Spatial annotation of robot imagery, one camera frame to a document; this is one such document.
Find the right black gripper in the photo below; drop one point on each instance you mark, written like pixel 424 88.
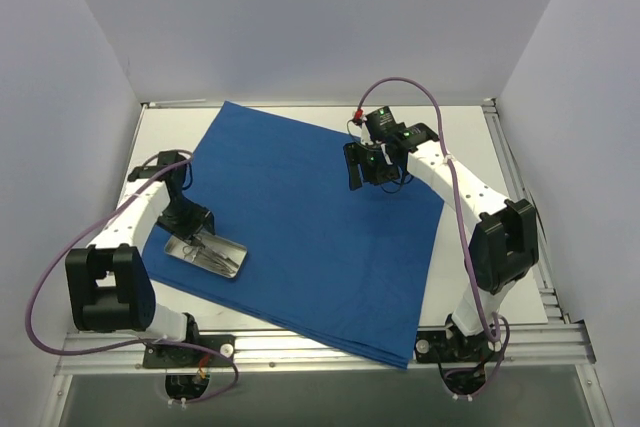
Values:
pixel 364 162

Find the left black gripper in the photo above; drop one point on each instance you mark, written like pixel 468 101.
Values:
pixel 193 226

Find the steel instrument tray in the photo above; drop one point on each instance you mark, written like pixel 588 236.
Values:
pixel 234 251

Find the blue surgical wrap cloth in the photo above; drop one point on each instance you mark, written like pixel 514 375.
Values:
pixel 347 269

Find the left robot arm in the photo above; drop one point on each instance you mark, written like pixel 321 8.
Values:
pixel 108 283

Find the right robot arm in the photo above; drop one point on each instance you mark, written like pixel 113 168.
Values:
pixel 498 236

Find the steel ring-handled scissors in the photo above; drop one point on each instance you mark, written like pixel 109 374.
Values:
pixel 205 257

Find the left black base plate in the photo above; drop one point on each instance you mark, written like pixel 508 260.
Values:
pixel 172 357

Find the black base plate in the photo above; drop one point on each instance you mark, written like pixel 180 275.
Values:
pixel 172 357
pixel 449 347

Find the aluminium back rail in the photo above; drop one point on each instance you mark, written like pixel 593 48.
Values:
pixel 211 103

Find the aluminium rail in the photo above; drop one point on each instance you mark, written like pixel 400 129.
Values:
pixel 554 344
pixel 523 207
pixel 211 103

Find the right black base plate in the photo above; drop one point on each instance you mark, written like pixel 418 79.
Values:
pixel 449 347

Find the aluminium right rail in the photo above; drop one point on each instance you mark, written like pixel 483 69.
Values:
pixel 523 207

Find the aluminium front rail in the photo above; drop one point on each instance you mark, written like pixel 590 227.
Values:
pixel 554 344

